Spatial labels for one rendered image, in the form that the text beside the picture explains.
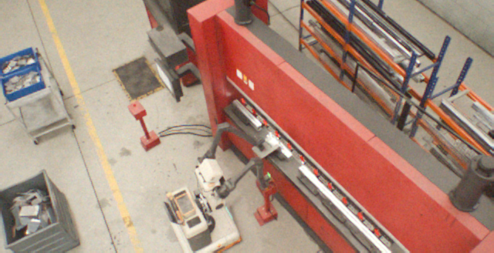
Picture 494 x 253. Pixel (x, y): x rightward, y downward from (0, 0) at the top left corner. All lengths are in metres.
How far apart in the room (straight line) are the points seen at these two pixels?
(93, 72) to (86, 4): 1.93
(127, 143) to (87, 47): 2.35
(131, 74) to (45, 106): 1.40
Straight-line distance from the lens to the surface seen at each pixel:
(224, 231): 5.26
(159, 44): 4.82
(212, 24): 4.53
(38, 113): 7.00
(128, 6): 8.83
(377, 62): 5.71
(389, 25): 5.75
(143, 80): 7.24
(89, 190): 6.30
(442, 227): 3.49
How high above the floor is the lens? 5.07
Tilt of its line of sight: 51 degrees down
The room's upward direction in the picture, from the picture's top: 6 degrees counter-clockwise
